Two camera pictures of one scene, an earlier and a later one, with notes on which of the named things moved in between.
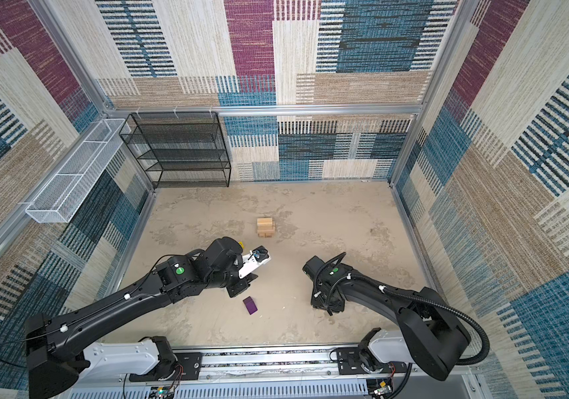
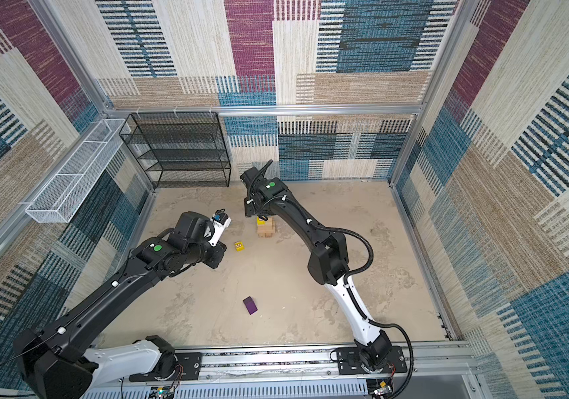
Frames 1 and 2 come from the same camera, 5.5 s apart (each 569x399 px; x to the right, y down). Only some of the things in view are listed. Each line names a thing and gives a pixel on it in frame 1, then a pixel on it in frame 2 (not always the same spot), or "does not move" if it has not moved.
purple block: x=249 y=305 does not move
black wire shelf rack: x=179 y=150 does not move
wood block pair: x=265 y=233 does not move
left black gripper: x=243 y=285 → x=219 y=250
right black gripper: x=316 y=302 → x=250 y=210
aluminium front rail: x=446 y=372 does not move
